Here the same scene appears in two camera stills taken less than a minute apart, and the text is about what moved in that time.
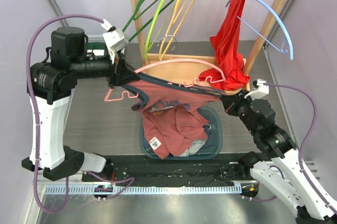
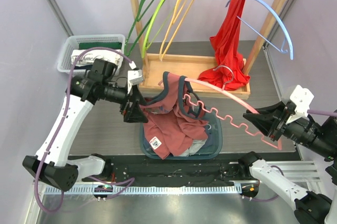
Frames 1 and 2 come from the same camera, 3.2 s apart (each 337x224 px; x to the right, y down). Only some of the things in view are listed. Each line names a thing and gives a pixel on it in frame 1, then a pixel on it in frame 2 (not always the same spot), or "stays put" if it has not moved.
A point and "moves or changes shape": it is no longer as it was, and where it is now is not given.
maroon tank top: (170, 123) moves or changes shape
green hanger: (153, 18) -> (137, 19)
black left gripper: (120, 73) -> (134, 113)
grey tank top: (195, 146) stays put
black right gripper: (231, 104) -> (275, 122)
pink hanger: (135, 97) -> (217, 111)
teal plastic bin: (214, 130) stays put
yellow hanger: (181, 0) stays put
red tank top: (229, 73) stays put
